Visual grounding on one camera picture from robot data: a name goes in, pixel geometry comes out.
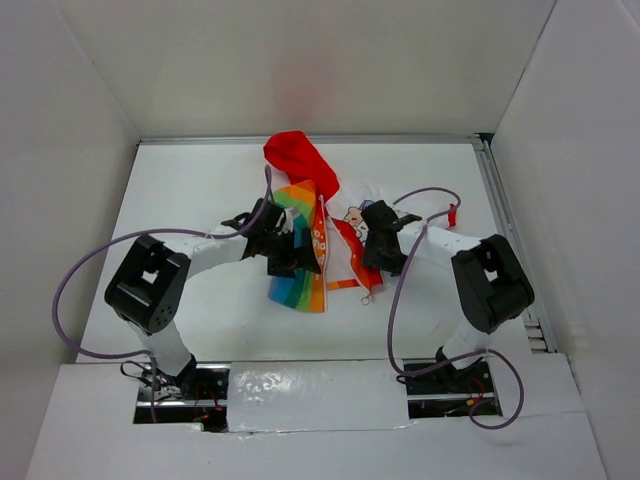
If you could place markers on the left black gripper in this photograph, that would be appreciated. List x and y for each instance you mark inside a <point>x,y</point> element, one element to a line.
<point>301,257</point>

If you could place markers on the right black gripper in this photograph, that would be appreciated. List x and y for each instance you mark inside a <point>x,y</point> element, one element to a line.
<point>371,256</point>

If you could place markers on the rainbow white red kids jacket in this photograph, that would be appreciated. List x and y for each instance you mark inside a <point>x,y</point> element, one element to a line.
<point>330,219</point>

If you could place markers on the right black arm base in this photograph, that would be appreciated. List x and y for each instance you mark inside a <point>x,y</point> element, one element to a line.
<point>448,392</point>

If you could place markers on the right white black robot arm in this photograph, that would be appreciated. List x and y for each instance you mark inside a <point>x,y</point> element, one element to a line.
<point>490,281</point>

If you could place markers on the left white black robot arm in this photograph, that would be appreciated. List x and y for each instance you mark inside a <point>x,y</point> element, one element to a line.
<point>147,287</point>

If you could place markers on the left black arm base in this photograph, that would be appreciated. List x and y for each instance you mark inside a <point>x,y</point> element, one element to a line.
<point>203,401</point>

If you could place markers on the aluminium frame rail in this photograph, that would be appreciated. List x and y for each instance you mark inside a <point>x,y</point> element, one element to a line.
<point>225,313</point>

